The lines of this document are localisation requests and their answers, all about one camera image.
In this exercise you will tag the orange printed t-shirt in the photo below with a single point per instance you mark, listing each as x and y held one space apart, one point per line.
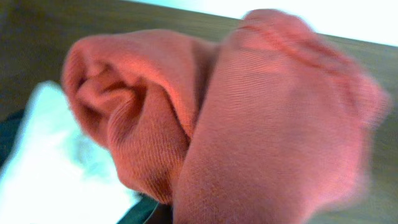
271 125

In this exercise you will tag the black folded garment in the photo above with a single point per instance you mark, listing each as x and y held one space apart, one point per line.
137 214

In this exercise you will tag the white folded garment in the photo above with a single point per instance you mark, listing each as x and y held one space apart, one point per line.
57 174

